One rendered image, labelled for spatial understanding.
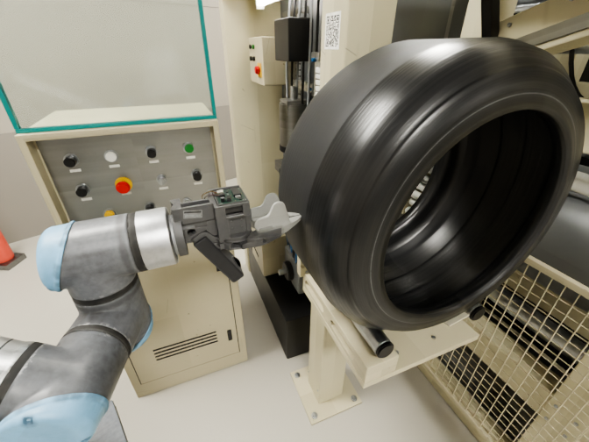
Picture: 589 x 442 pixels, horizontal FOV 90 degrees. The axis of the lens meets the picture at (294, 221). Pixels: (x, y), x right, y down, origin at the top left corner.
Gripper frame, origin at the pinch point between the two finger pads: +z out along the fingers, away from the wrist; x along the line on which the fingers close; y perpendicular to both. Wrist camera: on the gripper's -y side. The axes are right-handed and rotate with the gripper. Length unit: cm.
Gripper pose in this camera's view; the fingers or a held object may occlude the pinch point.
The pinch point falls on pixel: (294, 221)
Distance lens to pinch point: 53.7
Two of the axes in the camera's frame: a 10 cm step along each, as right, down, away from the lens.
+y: -0.1, -8.6, -5.0
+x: -3.7, -4.7, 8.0
